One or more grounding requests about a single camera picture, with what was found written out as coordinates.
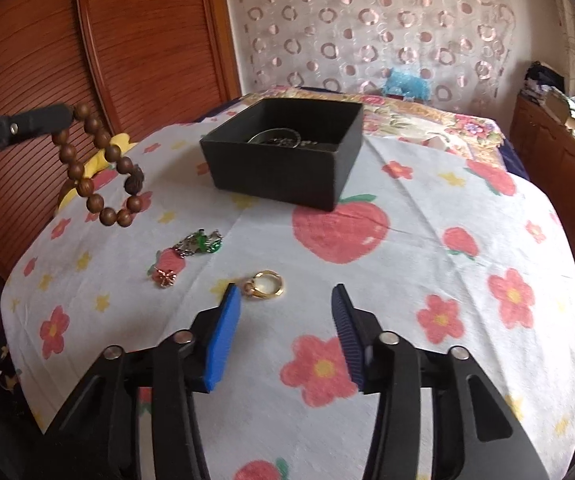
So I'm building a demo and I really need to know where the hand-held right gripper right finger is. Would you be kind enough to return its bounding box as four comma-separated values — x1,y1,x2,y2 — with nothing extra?
331,284,551,480

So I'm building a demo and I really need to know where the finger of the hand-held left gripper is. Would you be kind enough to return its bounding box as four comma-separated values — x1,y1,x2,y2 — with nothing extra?
0,103,74,163

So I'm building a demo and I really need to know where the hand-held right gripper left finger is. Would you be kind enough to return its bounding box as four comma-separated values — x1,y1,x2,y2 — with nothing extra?
42,282,242,480

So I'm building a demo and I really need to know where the gold ring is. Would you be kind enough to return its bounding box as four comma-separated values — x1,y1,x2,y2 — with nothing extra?
240,269,285,300

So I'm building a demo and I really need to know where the brown wooden bead bracelet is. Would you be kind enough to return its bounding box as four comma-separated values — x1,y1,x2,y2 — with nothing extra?
52,104,154,228

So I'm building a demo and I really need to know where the black cardboard box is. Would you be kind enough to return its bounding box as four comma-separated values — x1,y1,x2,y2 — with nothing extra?
200,97,365,212

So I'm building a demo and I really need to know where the silver bangle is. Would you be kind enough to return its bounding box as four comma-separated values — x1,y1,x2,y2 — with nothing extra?
246,129,302,147

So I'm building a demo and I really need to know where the small red flower brooch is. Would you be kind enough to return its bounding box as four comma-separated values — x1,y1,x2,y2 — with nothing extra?
148,268,178,289

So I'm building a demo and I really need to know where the strawberry flower print tablecloth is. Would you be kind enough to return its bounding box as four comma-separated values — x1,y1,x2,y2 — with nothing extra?
0,120,575,480

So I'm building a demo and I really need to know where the yellow plush toy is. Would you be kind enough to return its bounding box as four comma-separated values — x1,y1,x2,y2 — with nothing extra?
57,132,140,211

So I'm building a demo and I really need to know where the brown wooden wardrobe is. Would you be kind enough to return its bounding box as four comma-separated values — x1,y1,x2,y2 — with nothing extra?
0,0,242,291

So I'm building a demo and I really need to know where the dark blue bedsheet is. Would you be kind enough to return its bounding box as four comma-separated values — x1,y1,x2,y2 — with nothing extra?
497,135,531,181

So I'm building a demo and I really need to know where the blue plastic bag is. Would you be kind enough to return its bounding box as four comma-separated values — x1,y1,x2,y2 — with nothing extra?
385,66,431,101

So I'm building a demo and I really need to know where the long wooden cabinet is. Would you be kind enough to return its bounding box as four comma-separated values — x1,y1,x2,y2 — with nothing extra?
510,95,575,221

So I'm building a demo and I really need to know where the beige cardboard box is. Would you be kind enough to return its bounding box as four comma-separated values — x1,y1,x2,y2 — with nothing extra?
545,87,575,126

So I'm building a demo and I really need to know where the circle patterned sheer curtain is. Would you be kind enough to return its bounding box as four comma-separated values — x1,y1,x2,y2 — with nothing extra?
222,0,543,111

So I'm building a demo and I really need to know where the dark clothes pile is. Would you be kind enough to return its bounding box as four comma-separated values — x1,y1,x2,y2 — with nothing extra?
522,60,565,101

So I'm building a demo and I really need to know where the green jade chain bracelet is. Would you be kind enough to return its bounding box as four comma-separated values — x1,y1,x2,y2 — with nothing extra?
173,228,224,259

